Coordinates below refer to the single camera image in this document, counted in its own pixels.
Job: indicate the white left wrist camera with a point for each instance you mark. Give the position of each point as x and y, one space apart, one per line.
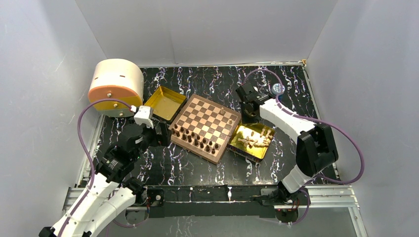
143 115

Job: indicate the cream orange round appliance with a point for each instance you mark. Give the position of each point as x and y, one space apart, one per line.
117 79

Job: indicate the dark chess pieces row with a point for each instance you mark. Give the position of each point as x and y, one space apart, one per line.
193 141

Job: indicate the black aluminium base frame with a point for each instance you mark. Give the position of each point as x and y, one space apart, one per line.
239 200

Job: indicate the empty gold tin box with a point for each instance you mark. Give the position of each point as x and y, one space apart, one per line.
166 104

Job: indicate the wooden chess board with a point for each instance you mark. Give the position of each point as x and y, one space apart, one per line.
201 113

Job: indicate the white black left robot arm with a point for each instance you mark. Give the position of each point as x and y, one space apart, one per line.
108 192

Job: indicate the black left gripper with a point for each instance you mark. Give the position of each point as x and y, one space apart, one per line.
159 139

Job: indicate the white pieces pile in tin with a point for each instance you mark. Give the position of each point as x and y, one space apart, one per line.
251 138

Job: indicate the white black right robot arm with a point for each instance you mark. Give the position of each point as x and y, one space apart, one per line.
315 143

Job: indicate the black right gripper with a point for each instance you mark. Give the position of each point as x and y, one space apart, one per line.
244 119

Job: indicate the gold tin with white pieces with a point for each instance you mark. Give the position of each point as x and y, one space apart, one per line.
254 154

